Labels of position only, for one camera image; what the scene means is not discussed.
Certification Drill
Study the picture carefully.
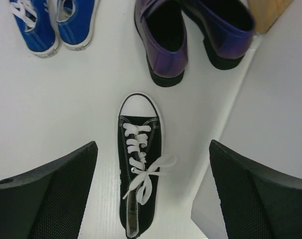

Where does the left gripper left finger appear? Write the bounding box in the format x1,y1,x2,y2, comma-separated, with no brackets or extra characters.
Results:
0,141,98,239

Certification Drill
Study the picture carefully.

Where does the wooden shoe cabinet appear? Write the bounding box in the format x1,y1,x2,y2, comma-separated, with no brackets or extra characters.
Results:
247,0,293,34

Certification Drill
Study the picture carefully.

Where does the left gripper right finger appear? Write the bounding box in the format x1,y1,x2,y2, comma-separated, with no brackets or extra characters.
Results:
209,140,302,239

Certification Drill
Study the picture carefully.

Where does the blue canvas sneaker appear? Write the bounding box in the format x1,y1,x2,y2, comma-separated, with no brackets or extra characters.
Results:
56,0,99,51
9,0,60,58

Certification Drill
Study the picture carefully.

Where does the right blue canvas sneaker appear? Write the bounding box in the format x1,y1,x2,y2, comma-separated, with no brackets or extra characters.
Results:
56,0,99,51

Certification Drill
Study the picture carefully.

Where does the purple pointed loafer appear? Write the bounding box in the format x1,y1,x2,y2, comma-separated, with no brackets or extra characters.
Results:
180,0,256,70
134,0,188,87

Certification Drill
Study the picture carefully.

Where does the black white sneaker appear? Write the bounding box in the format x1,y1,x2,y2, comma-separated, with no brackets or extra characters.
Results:
117,93,177,239

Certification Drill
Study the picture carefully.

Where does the right purple pointed loafer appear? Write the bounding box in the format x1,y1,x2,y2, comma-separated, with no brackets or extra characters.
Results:
180,0,256,70

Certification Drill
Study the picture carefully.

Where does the left purple pointed loafer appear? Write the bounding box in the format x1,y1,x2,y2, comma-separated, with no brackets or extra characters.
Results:
134,0,188,87

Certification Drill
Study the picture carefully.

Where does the left blue canvas sneaker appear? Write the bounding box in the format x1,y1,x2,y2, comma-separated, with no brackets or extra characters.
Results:
9,0,60,58

